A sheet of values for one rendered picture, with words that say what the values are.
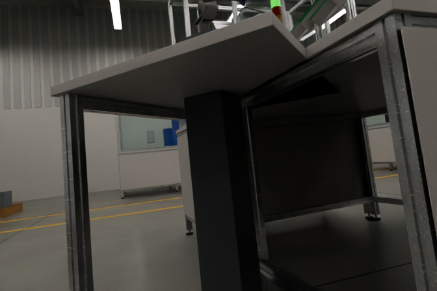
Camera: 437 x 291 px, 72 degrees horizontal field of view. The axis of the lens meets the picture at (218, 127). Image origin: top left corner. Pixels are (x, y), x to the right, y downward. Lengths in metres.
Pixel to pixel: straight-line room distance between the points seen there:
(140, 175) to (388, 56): 5.77
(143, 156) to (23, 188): 4.36
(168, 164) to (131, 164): 0.74
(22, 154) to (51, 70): 2.47
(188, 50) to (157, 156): 5.58
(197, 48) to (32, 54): 9.59
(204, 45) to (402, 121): 0.41
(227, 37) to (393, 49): 0.31
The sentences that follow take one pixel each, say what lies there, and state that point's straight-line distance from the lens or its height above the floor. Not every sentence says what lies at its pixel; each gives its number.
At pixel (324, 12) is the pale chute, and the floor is 1.04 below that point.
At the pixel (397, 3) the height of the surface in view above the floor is 0.84.
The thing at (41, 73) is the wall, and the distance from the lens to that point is 9.95.
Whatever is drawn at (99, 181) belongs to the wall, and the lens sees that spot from 9.28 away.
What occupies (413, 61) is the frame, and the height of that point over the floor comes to 0.73.
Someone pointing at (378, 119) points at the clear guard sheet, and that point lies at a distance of 6.88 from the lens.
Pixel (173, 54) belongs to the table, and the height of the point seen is 0.83.
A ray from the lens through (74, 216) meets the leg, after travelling 0.97.
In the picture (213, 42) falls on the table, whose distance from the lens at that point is 0.64.
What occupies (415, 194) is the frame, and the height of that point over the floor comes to 0.49.
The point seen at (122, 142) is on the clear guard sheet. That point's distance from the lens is 6.23.
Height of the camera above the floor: 0.60
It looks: 6 degrees up
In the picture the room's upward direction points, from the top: 6 degrees counter-clockwise
